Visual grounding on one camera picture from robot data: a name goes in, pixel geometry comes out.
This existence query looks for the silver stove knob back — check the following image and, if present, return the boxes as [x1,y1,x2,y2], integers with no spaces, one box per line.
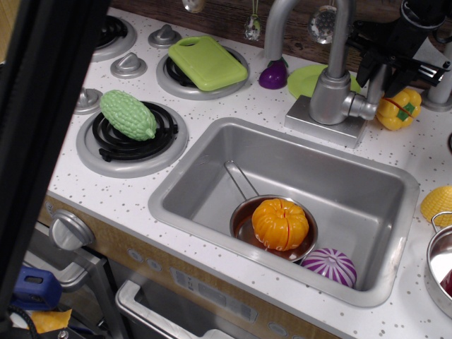
[148,24,182,49]

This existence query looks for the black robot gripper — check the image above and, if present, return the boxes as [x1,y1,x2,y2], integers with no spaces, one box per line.
[347,19,451,98]

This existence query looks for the front black stove burner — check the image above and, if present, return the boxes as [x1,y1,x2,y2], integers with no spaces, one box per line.
[76,102,189,179]

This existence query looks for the hanging glass fruit ornament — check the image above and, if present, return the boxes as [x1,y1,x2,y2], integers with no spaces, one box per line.
[244,0,261,42]

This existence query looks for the purple toy eggplant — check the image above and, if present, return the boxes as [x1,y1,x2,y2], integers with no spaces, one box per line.
[258,58,288,90]

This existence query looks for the grey toy sink basin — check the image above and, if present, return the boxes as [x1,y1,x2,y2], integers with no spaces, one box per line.
[148,118,420,307]

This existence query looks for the green toy bitter gourd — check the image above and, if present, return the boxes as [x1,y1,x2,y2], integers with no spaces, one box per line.
[100,90,157,141]

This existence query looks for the green toy plate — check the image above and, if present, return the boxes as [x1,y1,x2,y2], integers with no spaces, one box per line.
[287,64,362,99]

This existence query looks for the black foreground pole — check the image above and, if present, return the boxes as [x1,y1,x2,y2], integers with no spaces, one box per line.
[1,1,109,329]

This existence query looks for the silver stove knob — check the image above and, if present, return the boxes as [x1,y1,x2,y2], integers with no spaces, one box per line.
[74,88,102,115]
[148,24,182,49]
[110,52,148,79]

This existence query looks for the purple striped toy onion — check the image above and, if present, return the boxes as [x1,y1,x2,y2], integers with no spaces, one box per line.
[301,248,357,287]

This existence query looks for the green toy cutting board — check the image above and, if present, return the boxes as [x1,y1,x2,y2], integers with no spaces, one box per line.
[168,35,248,91]

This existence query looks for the silver oven front knob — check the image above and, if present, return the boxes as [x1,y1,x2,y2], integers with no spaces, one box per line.
[49,209,95,251]

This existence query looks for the yellow toy corn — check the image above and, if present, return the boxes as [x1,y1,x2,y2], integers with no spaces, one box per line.
[420,185,451,222]

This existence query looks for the silver toy faucet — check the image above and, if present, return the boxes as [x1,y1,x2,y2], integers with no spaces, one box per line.
[263,0,369,149]

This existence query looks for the blue clamp tool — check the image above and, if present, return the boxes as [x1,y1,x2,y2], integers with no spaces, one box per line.
[11,266,62,311]

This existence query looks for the back left stove burner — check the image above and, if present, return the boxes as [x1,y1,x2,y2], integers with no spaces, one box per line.
[91,16,137,62]

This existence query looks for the silver post at right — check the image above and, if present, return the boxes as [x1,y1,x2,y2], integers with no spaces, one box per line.
[422,42,452,113]

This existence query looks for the small steel saucepan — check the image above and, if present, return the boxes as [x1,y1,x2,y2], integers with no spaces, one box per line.
[224,160,319,262]

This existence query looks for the steel pot at right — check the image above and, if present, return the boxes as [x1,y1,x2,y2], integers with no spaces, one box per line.
[424,211,451,318]

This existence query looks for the back right stove burner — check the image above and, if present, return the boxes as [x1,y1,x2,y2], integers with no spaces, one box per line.
[156,54,248,101]

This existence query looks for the silver stove knob middle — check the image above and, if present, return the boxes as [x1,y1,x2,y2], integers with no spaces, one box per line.
[110,52,148,79]

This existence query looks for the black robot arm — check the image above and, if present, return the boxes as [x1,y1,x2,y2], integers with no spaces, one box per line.
[347,1,451,97]

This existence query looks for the silver stove knob left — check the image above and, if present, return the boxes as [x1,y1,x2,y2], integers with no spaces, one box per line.
[74,88,102,115]

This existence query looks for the orange toy pumpkin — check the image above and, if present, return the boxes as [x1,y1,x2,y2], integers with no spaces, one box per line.
[251,198,310,251]

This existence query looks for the silver dishwasher door handle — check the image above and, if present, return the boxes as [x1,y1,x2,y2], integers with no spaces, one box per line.
[115,280,251,338]

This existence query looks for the silver faucet lever handle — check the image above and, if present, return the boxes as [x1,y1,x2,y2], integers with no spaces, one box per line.
[341,64,391,121]

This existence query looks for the yellow toy bell pepper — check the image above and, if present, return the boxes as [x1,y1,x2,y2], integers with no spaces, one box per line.
[376,88,422,131]

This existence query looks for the yellow cloth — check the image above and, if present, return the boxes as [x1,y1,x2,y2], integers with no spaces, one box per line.
[27,309,72,334]

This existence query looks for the silver oven door handle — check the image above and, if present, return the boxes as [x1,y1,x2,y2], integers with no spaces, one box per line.
[23,220,109,294]

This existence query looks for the hanging crystal ball ornament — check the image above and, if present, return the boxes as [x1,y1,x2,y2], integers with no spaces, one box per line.
[307,5,336,44]

